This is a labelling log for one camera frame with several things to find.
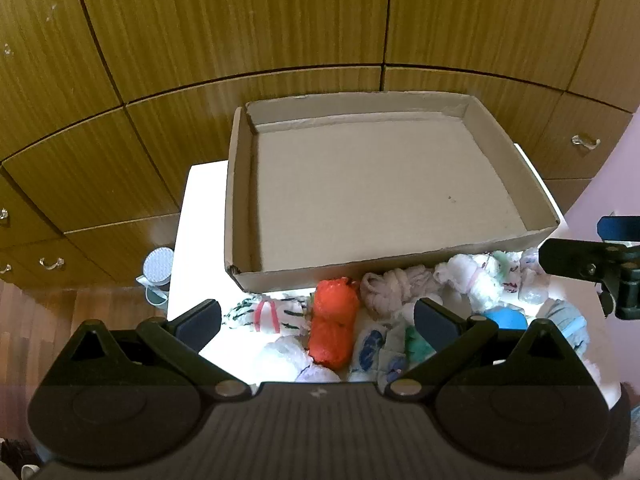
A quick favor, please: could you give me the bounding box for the wooden wardrobe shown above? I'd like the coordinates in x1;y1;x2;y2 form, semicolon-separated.
0;0;640;292

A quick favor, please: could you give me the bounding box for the blue sock bundle braided band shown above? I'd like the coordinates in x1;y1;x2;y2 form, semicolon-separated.
482;308;528;331

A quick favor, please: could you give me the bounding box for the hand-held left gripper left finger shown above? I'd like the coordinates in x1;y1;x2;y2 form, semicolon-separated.
50;299;252;402

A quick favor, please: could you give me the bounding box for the small clear bundle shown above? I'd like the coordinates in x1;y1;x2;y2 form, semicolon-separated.
520;247;549;306

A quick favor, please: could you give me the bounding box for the white printed sock bundle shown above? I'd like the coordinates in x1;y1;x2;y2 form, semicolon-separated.
487;250;524;306

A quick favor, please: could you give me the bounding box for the orange-red sock bundle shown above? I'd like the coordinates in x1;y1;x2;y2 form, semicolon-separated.
314;277;361;322
307;317;357;368

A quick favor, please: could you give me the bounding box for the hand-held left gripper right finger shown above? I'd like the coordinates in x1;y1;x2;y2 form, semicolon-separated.
384;297;592;401

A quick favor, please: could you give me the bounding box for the grey sock bundle blue band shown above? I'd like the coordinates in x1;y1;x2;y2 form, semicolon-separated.
542;299;592;357

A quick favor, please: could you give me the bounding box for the white printed bundle green band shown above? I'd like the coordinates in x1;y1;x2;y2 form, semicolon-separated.
379;319;437;392

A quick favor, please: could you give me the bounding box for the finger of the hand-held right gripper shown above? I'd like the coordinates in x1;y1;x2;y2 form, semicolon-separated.
597;215;640;247
539;237;640;321

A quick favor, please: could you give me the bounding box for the lilac bubble wrap bundle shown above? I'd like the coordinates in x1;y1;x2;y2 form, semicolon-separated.
296;364;342;384

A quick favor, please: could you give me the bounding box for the white sock bundle blue print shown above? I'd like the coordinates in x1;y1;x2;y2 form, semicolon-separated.
349;322;389;384

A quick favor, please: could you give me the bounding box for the green striped white sock bundle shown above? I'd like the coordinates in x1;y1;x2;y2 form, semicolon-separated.
222;295;310;336

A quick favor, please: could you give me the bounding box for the cardboard box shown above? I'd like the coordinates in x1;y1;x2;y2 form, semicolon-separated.
223;91;562;293

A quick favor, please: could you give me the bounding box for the beige pink sock bundle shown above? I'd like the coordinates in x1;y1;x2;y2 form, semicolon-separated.
360;266;443;318

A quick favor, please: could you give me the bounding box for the white sock bundle pink band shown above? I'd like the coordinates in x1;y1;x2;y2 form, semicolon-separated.
432;255;497;312

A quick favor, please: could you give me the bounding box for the large bubble wrap bundle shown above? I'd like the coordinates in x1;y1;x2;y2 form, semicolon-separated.
254;335;312;384

